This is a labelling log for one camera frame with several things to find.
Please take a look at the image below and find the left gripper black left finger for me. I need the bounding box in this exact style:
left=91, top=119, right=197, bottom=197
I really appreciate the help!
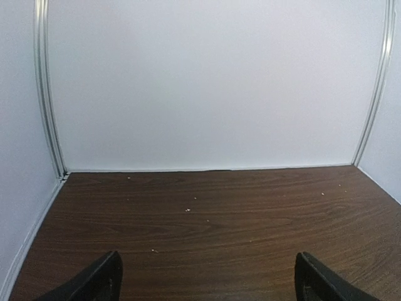
left=37, top=251, right=123, bottom=300

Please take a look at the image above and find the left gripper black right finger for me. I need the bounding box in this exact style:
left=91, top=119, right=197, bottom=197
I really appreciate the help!
left=295, top=252, right=377, bottom=300

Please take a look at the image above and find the left aluminium frame post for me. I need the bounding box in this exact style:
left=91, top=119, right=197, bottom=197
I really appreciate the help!
left=33, top=0, right=68, bottom=181

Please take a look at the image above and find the aluminium frame post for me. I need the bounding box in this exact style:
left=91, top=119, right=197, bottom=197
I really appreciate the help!
left=352, top=0, right=397, bottom=167
left=33, top=0, right=68, bottom=181

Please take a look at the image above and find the right aluminium frame post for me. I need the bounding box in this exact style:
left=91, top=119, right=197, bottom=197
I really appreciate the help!
left=352, top=0, right=397, bottom=167

